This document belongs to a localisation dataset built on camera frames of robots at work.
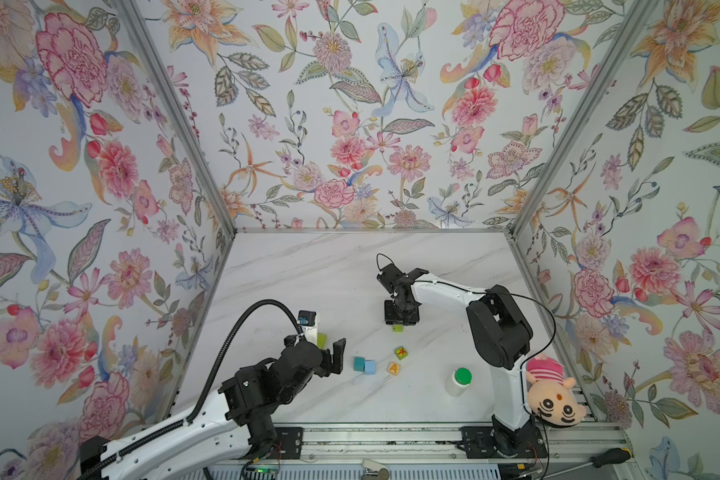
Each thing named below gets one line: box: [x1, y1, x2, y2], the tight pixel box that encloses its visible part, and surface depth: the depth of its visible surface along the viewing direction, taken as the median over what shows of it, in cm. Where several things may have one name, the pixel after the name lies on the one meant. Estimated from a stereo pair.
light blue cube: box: [364, 359, 376, 375], surface depth 87 cm
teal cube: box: [353, 356, 365, 371], surface depth 87 cm
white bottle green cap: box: [445, 367, 473, 397], surface depth 77 cm
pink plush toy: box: [526, 354, 587, 425], surface depth 79 cm
